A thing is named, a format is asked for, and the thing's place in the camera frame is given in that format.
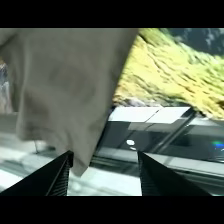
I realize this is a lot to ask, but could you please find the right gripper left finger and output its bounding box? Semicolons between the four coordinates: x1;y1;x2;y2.
0;150;75;197

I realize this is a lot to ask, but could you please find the grey garment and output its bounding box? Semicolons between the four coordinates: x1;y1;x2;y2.
0;28;140;178

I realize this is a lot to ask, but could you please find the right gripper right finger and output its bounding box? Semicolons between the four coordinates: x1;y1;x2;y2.
137;150;212;197

